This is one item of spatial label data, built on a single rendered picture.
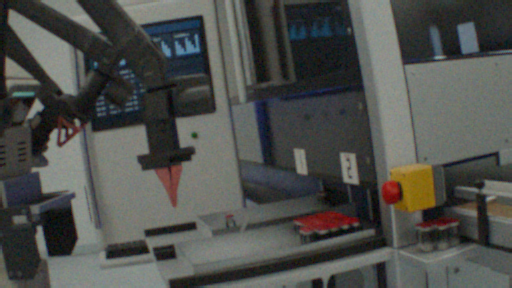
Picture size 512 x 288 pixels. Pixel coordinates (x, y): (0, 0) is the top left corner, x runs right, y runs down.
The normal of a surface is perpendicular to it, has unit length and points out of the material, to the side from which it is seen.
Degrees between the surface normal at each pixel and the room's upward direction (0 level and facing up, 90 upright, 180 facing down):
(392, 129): 90
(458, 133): 90
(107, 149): 90
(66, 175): 90
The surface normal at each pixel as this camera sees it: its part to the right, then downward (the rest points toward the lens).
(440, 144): 0.22, 0.02
